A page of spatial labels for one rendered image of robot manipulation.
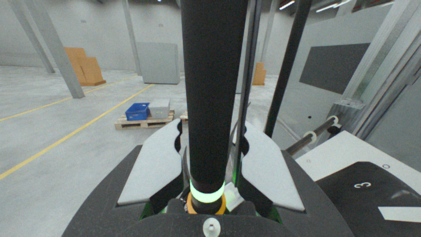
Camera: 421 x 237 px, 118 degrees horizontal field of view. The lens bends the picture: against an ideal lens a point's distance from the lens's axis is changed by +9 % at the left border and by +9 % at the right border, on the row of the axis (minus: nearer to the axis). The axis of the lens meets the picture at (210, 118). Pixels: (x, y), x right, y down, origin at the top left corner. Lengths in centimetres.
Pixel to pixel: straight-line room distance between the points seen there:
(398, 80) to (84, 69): 857
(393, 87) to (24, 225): 288
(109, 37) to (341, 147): 1425
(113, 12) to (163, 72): 762
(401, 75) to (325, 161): 46
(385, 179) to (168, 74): 730
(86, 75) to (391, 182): 846
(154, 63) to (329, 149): 734
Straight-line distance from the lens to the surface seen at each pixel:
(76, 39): 1566
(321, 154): 56
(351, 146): 56
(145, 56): 759
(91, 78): 831
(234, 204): 20
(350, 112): 64
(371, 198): 26
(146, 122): 317
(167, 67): 731
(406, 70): 86
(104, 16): 1433
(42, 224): 233
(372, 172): 30
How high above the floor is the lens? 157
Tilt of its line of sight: 27 degrees down
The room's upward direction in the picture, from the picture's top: 2 degrees clockwise
